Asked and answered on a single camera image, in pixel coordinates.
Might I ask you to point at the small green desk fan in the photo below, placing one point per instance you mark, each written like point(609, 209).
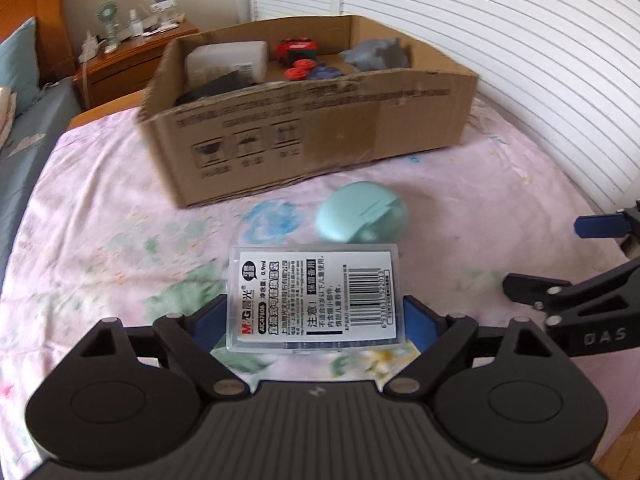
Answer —
point(106, 14)

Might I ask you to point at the grey-blue bed sheet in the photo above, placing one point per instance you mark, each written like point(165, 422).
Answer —
point(30, 160)

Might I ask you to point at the teal pillow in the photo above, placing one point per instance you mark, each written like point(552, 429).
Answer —
point(17, 65)

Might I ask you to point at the grey cloth lump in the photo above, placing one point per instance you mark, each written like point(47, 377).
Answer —
point(375, 55)

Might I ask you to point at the wooden nightstand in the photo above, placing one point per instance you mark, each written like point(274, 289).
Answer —
point(125, 65)

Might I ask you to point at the wooden bed frame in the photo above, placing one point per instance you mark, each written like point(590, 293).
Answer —
point(105, 110)

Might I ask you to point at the black case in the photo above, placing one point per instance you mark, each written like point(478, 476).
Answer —
point(220, 86)

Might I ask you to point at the white rectangular box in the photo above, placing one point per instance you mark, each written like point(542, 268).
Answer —
point(225, 57)

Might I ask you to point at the wooden headboard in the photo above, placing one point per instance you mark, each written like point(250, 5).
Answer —
point(35, 15)

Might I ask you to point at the pink floral bed sheet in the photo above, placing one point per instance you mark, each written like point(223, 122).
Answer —
point(125, 240)

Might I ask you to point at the white device on nightstand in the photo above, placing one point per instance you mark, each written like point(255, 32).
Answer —
point(162, 4)

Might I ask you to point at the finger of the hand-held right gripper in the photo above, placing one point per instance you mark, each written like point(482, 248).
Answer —
point(535, 287)
point(597, 226)

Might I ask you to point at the small white bottle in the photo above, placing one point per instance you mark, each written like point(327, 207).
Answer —
point(134, 22)

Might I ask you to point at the clear plastic box white label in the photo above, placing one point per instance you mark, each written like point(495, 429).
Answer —
point(310, 295)

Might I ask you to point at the pale pink pillow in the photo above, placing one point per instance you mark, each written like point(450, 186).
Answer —
point(5, 110)

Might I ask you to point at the teal oval case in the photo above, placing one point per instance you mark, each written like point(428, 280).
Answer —
point(350, 210)

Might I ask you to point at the cardboard box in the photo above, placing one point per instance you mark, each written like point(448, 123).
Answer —
point(325, 125)

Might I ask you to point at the blue and red toy car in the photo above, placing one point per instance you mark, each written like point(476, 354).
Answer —
point(302, 71)

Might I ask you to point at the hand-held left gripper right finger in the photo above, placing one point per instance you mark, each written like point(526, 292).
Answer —
point(422, 322)

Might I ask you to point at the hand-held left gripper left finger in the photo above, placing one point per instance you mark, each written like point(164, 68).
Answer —
point(210, 325)

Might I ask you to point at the white louvered closet door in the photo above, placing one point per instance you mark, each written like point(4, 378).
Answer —
point(500, 20)

